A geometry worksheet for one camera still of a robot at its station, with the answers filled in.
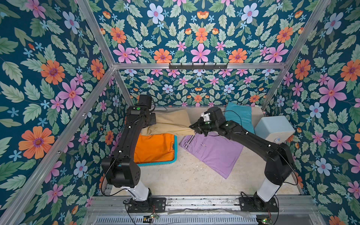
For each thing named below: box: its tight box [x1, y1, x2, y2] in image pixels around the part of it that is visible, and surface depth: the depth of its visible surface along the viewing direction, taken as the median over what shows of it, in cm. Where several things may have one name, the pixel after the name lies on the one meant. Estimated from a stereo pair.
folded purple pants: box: [179, 131, 244, 180], surface depth 93 cm
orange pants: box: [133, 133, 175, 165], surface depth 92 cm
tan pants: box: [140, 109, 195, 136], surface depth 82 cm
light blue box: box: [254, 115, 296, 143], surface depth 91 cm
